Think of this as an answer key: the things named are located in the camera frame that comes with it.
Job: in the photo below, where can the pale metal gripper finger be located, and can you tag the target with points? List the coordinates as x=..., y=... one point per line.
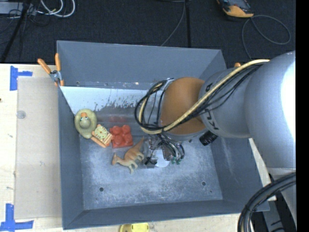
x=150, y=162
x=147, y=151

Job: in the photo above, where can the tan toy dinosaur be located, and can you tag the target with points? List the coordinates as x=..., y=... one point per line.
x=130, y=156

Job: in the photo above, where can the red toy building brick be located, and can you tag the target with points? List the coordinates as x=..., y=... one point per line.
x=121, y=136

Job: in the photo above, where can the grey metal bin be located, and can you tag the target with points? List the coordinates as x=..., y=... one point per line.
x=144, y=192

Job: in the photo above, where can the yellow and orange toy clock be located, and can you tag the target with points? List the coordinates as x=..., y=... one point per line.
x=101, y=133

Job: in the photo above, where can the yellow rubber duck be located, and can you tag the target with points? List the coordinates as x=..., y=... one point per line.
x=84, y=123

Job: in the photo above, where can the pale wood flat board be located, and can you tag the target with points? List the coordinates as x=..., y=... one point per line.
x=36, y=153

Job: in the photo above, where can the black cylinder on white bracket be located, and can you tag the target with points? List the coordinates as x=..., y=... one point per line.
x=208, y=138

